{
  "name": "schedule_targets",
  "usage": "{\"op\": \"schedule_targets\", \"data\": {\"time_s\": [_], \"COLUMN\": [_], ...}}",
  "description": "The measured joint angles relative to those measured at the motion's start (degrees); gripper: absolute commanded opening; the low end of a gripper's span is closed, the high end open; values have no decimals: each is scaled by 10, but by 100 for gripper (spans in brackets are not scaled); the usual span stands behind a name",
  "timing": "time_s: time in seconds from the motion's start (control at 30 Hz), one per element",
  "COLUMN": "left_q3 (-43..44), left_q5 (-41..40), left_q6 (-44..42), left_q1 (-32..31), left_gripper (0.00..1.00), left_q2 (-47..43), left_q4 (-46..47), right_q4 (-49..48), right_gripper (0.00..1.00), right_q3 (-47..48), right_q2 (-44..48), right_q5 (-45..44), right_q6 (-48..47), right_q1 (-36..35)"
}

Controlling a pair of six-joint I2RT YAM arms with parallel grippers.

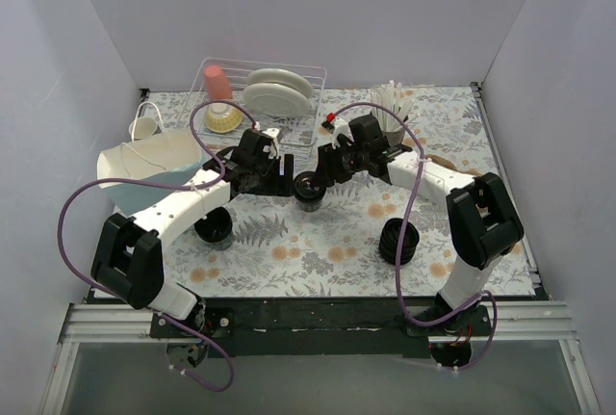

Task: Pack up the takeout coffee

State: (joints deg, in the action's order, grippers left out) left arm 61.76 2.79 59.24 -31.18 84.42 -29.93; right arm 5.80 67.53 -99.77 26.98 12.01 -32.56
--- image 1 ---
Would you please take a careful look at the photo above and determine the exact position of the black coffee lid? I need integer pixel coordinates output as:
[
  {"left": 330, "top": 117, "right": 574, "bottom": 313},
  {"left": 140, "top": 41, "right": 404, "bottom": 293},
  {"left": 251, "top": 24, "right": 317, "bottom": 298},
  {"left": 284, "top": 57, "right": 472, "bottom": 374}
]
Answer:
[{"left": 294, "top": 171, "right": 326, "bottom": 203}]

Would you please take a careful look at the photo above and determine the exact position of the dark coffee cup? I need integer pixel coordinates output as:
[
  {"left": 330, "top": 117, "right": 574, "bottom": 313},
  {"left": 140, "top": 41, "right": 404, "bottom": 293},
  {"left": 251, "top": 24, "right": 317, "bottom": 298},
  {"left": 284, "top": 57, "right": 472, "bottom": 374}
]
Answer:
[
  {"left": 193, "top": 207, "right": 233, "bottom": 251},
  {"left": 293, "top": 171, "right": 326, "bottom": 213}
]

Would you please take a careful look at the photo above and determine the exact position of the stack of black lids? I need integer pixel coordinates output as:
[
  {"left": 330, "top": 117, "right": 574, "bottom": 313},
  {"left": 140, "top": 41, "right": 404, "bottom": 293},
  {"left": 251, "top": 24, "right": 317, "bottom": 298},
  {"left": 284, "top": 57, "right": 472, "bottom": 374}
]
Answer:
[{"left": 378, "top": 218, "right": 420, "bottom": 266}]

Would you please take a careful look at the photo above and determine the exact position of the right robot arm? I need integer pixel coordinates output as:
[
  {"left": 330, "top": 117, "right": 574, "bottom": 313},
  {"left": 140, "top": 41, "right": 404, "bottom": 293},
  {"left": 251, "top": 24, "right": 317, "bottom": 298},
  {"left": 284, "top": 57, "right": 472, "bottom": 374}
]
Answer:
[{"left": 310, "top": 114, "right": 524, "bottom": 336}]

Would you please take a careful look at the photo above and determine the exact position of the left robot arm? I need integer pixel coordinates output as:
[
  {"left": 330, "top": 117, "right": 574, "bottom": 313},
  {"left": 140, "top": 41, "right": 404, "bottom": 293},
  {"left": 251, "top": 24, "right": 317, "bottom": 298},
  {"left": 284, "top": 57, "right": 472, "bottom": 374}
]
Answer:
[{"left": 90, "top": 128, "right": 294, "bottom": 338}]

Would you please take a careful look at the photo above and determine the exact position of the grey straw holder cup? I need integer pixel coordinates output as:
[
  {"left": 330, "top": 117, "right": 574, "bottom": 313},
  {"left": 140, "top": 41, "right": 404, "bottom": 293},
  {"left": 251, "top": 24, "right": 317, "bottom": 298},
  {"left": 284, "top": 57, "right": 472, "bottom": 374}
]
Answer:
[{"left": 379, "top": 112, "right": 406, "bottom": 146}]

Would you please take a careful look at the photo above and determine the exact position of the bundle of white straws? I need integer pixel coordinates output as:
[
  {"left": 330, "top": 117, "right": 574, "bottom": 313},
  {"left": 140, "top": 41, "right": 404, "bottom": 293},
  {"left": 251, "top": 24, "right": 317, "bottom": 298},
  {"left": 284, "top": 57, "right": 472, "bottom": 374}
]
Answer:
[{"left": 370, "top": 80, "right": 419, "bottom": 132}]

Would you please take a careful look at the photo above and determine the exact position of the yellow patterned bowl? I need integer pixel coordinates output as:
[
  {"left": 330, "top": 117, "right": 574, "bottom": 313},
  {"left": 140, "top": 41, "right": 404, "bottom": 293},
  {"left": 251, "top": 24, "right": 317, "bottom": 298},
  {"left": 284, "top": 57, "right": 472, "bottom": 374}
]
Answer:
[{"left": 203, "top": 102, "right": 244, "bottom": 134}]

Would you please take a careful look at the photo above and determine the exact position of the front white plate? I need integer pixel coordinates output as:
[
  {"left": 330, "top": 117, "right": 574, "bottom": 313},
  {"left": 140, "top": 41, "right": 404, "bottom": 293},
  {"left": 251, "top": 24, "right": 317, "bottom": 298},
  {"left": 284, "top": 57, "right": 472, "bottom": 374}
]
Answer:
[{"left": 243, "top": 83, "right": 311, "bottom": 117}]

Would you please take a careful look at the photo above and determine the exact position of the white plate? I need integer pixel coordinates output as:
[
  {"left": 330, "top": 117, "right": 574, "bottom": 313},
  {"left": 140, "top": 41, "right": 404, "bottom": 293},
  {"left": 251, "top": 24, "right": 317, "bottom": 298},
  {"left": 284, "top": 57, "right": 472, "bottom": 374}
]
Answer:
[
  {"left": 246, "top": 68, "right": 314, "bottom": 98},
  {"left": 243, "top": 83, "right": 311, "bottom": 117}
]

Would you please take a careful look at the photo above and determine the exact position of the light blue paper bag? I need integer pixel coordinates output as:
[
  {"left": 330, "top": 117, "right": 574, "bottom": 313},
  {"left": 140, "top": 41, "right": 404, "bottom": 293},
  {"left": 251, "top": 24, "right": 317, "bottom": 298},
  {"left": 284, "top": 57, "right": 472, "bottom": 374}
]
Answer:
[{"left": 97, "top": 128, "right": 207, "bottom": 215}]

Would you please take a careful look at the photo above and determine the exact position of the brown cardboard cup carrier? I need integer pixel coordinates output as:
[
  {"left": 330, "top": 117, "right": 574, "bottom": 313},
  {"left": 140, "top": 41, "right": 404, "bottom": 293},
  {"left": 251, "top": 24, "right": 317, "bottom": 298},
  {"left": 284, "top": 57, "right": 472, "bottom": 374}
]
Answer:
[{"left": 427, "top": 154, "right": 482, "bottom": 177}]

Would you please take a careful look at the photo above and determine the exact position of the floral table mat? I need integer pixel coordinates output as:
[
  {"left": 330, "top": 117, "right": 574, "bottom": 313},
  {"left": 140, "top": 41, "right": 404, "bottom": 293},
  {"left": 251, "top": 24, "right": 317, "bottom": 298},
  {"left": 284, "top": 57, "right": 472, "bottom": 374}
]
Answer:
[{"left": 164, "top": 87, "right": 534, "bottom": 298}]

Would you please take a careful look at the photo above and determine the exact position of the pink plastic cup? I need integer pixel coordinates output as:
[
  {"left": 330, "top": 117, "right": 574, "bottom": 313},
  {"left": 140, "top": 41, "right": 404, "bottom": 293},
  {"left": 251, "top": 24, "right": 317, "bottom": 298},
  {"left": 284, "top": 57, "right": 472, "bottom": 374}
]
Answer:
[{"left": 203, "top": 65, "right": 233, "bottom": 100}]

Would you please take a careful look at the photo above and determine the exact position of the rear white plate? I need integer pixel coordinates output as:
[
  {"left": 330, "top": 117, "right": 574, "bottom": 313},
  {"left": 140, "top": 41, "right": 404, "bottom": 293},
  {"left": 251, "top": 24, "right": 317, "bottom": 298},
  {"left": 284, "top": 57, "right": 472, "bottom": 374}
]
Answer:
[{"left": 246, "top": 68, "right": 314, "bottom": 98}]

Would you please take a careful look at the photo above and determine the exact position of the small white mug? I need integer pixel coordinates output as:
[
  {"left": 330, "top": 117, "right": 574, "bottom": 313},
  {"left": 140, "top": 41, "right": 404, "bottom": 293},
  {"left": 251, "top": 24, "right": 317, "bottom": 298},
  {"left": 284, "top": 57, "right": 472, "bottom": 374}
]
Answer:
[{"left": 128, "top": 117, "right": 159, "bottom": 141}]

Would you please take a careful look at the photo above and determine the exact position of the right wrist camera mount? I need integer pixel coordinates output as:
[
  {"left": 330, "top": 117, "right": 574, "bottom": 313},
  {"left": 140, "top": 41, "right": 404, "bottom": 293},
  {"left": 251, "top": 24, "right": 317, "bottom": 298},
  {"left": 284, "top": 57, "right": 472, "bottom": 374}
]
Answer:
[{"left": 321, "top": 113, "right": 352, "bottom": 149}]

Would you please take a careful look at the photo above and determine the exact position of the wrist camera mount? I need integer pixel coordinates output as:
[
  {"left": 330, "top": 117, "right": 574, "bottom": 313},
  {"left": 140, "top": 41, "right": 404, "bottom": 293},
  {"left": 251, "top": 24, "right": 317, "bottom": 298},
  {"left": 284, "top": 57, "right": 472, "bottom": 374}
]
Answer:
[
  {"left": 257, "top": 128, "right": 281, "bottom": 160},
  {"left": 321, "top": 113, "right": 352, "bottom": 149}
]

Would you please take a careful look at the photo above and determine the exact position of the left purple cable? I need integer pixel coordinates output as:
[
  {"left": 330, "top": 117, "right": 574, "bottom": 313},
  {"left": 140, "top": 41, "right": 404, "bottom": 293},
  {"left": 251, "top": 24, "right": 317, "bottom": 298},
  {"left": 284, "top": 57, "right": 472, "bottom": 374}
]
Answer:
[{"left": 57, "top": 99, "right": 264, "bottom": 393}]

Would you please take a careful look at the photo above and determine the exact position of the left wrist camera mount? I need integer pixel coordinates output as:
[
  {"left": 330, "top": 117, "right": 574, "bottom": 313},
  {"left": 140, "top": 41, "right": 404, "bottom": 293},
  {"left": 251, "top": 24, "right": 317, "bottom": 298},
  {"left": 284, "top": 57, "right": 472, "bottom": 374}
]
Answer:
[{"left": 257, "top": 128, "right": 281, "bottom": 160}]

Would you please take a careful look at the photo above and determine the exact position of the white wire dish rack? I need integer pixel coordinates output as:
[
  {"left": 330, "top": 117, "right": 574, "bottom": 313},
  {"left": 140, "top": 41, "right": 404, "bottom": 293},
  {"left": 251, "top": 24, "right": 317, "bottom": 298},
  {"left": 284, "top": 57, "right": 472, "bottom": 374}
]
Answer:
[{"left": 177, "top": 58, "right": 327, "bottom": 161}]

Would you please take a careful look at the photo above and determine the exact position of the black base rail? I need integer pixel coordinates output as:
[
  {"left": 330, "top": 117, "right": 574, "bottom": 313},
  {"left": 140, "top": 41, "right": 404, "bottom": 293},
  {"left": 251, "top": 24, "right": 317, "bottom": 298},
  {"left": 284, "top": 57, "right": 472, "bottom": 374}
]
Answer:
[{"left": 150, "top": 298, "right": 492, "bottom": 358}]

